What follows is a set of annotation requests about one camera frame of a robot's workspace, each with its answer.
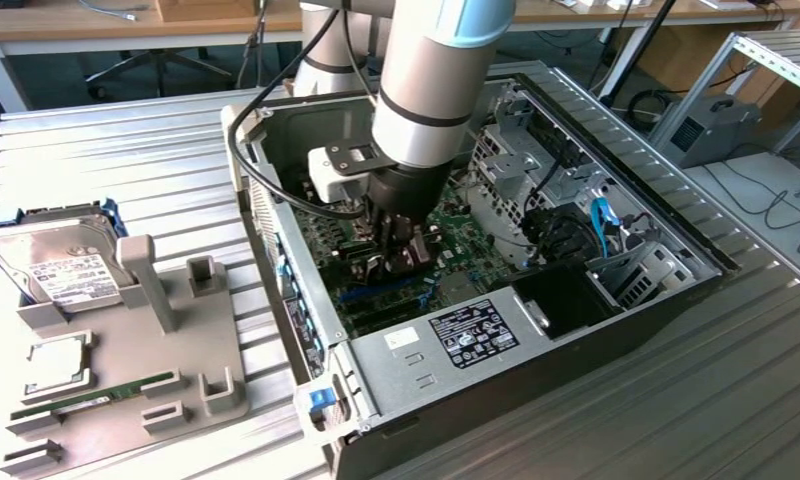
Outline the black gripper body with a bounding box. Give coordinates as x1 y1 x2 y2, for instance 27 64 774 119
363 161 454 227

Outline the blue expansion slot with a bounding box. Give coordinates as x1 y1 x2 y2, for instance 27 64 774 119
336 279 406 304

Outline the green motherboard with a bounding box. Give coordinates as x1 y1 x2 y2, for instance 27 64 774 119
286 167 509 339

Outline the long black expansion slot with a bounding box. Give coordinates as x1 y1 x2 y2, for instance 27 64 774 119
356 307 432 335
344 293 423 321

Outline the grey chipset heatsink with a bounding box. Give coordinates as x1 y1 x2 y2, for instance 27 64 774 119
438 273 487 307

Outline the metal drive cage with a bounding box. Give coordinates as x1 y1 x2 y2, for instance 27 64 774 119
470 82 619 211

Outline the grey power supply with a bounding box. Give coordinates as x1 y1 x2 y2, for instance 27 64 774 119
343 285 553 419

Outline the metal disk bay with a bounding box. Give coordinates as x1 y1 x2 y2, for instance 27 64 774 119
586 234 726 311

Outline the open PC case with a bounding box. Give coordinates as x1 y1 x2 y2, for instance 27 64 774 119
219 59 742 480

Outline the grey parts rack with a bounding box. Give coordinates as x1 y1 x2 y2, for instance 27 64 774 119
0 234 254 477

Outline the black office chair base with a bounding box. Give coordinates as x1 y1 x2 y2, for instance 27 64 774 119
83 47 236 100

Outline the black tripod pole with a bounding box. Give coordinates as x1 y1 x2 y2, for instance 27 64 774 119
597 0 681 101

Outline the grey control box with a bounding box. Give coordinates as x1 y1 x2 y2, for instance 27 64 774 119
651 93 767 170

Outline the brown cardboard box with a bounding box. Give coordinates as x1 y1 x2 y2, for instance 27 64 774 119
154 0 260 24

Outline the green RAM stick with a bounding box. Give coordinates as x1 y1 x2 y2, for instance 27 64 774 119
9 369 179 421

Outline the hard disk in blue caddy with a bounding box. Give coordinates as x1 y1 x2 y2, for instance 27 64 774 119
0 197 132 315

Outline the silver CPU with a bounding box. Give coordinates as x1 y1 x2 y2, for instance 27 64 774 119
25 342 94 394

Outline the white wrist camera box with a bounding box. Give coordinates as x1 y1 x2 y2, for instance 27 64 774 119
306 142 396 205

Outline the black wire bundle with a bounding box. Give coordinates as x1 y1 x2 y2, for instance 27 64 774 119
523 202 606 269

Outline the thick black camera cable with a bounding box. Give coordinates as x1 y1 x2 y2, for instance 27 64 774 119
230 7 379 221

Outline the blue disk wire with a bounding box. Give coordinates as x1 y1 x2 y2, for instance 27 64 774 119
590 196 621 260

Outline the coiled black cable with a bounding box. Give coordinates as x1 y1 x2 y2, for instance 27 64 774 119
627 88 670 126

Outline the thin hanging cable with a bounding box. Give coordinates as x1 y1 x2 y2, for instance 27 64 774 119
238 0 272 94

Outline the looped black cable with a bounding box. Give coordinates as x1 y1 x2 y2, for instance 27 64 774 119
699 162 800 259

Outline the grey cable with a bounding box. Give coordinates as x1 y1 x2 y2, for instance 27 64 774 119
76 0 139 22

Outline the wooden desk white frame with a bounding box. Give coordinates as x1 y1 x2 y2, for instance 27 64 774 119
0 0 800 115

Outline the aluminium slat frame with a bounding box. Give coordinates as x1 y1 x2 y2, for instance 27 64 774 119
650 28 800 157

